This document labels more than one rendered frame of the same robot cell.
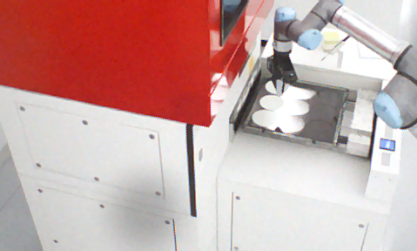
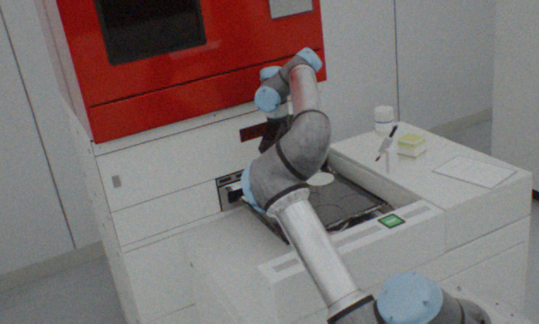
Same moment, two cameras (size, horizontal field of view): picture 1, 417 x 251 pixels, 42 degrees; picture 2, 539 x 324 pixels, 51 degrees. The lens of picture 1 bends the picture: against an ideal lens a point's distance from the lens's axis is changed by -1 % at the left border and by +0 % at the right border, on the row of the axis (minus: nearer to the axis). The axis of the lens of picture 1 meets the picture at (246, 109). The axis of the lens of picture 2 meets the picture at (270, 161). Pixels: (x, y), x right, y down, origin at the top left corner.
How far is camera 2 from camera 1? 1.64 m
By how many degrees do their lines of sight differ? 46
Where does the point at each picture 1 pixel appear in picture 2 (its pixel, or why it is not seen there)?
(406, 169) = not seen: outside the picture
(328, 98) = (351, 203)
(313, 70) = (365, 171)
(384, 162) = (280, 267)
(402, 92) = (261, 159)
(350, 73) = (393, 182)
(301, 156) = (267, 249)
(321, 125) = not seen: hidden behind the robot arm
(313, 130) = not seen: hidden behind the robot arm
